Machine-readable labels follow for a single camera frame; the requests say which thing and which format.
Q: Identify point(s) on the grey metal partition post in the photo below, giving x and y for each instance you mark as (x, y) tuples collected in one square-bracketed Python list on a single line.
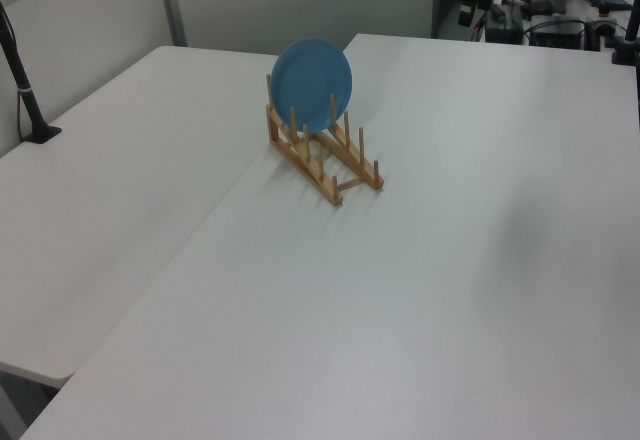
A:
[(172, 5)]

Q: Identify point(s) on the black camera stand pole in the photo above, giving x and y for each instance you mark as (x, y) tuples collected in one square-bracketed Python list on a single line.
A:
[(22, 90)]

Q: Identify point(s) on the black electronics box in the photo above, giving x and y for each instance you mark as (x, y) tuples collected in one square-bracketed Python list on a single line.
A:
[(556, 34)]

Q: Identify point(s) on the dark green-topped device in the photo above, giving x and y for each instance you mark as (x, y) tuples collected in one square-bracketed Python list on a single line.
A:
[(504, 25)]

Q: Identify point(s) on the black clamp stand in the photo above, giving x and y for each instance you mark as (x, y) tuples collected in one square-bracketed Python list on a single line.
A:
[(628, 47)]

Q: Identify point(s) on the wooden plate rack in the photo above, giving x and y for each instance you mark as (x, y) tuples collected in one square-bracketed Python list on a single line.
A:
[(320, 170)]

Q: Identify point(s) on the blue round plate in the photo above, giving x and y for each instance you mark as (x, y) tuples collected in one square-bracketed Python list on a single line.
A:
[(310, 80)]

